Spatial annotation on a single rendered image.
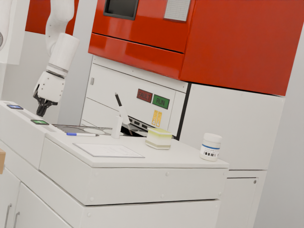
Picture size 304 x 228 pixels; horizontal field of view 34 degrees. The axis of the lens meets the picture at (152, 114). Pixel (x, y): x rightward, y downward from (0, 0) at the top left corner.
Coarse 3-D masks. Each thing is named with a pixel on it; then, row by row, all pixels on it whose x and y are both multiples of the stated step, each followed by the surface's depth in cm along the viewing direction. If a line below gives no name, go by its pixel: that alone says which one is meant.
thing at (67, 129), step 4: (64, 128) 221; (68, 128) 223; (72, 128) 225; (76, 128) 227; (80, 128) 228; (96, 128) 236; (100, 128) 238; (104, 128) 240; (68, 132) 215; (72, 132) 217; (76, 132) 219; (80, 132) 221; (84, 132) 222; (88, 132) 224; (104, 132) 231; (128, 136) 234
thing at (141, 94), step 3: (138, 90) 240; (141, 90) 238; (138, 93) 240; (141, 93) 238; (144, 93) 236; (147, 93) 234; (138, 96) 240; (141, 96) 238; (144, 96) 236; (147, 96) 234; (150, 96) 232; (144, 99) 236; (147, 99) 234; (150, 99) 232
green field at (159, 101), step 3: (156, 96) 229; (153, 99) 230; (156, 99) 229; (159, 99) 227; (162, 99) 225; (165, 99) 224; (153, 102) 230; (156, 102) 228; (159, 102) 227; (162, 102) 225; (165, 102) 223; (159, 105) 226; (162, 105) 225; (165, 105) 223
